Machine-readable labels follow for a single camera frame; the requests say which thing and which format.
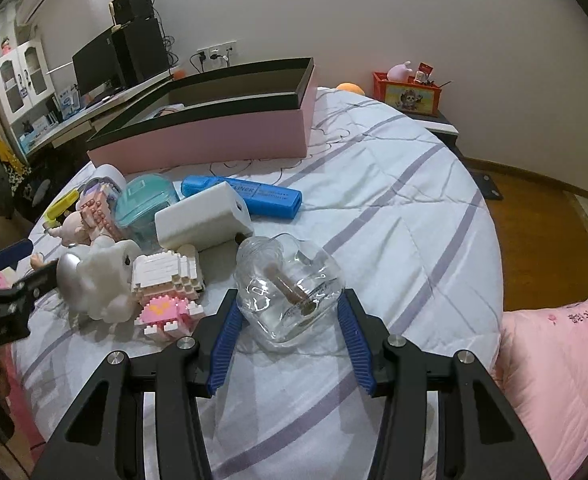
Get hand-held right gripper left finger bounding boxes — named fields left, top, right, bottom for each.
left=32, top=287, right=245, bottom=480

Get blue highlighter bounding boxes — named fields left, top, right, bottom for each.
left=181, top=175, right=303, bottom=220

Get silver rounded toy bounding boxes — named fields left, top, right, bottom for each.
left=56, top=252, right=87, bottom=311

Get clear glass jar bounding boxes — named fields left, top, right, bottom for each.
left=235, top=234, right=345, bottom=351

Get white rectangular case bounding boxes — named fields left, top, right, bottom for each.
left=154, top=182, right=252, bottom=252

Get white desk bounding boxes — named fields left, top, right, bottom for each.
left=16, top=67, right=179, bottom=156

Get black computer monitor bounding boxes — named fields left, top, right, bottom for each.
left=72, top=27, right=127, bottom=97

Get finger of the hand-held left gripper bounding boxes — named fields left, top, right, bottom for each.
left=0, top=240, right=33, bottom=281
left=8, top=261, right=60, bottom=307

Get teal plastic container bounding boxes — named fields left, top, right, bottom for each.
left=114, top=175, right=181, bottom=253

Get red storage box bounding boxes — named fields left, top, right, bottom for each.
left=373, top=71, right=442, bottom=117

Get pink white block figure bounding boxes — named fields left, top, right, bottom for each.
left=131, top=244, right=207, bottom=337

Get black bed bracket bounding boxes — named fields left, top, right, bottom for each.
left=474, top=172, right=502, bottom=201

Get yellow highlighter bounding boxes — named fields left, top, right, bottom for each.
left=44, top=191, right=80, bottom=223

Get chair with dark clothes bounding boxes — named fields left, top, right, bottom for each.
left=0, top=137, right=59, bottom=221

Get brown tray box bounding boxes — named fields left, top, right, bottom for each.
left=86, top=57, right=317, bottom=168

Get pink doll figurine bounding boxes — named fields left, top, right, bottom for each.
left=44, top=210, right=99, bottom=250

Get white glass-door cabinet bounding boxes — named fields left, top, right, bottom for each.
left=0, top=40, right=57, bottom=128

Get pink toy figure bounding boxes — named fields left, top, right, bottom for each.
left=388, top=61, right=415, bottom=82

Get white rounded figurine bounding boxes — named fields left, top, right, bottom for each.
left=76, top=237, right=142, bottom=323

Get pink pillow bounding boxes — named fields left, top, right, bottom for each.
left=494, top=292, right=588, bottom=480

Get black computer tower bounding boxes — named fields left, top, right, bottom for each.
left=111, top=17, right=169, bottom=87

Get white nightstand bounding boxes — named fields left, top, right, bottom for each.
left=409, top=107, right=460, bottom=147

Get white wall socket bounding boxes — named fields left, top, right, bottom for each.
left=196, top=42, right=235, bottom=61

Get pink studded block toy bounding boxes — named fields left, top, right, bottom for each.
left=76, top=182, right=124, bottom=246

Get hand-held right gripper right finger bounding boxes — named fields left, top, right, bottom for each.
left=336, top=289, right=550, bottom=480

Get black boxes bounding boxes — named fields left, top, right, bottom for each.
left=114, top=0, right=155, bottom=23

